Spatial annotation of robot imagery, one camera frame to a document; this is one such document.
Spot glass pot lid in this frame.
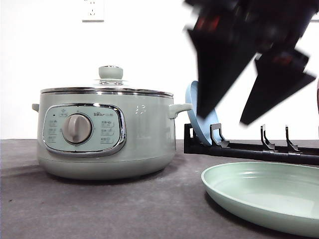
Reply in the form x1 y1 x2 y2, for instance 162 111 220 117
40 65 173 97

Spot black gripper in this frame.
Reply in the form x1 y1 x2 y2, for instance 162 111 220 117
183 0 319 125

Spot green electric steamer pot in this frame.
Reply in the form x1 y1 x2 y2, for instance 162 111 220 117
32 88 192 180

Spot white wall socket left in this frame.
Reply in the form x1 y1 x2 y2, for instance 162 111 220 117
82 0 105 23

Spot black plate rack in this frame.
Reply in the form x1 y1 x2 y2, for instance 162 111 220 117
184 123 319 165

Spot green plate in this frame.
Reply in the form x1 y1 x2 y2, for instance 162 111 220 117
201 162 319 238

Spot blue plate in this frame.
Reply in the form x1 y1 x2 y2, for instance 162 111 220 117
185 81 219 146

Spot grey felt table mat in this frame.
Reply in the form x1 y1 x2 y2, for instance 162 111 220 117
0 139 319 239

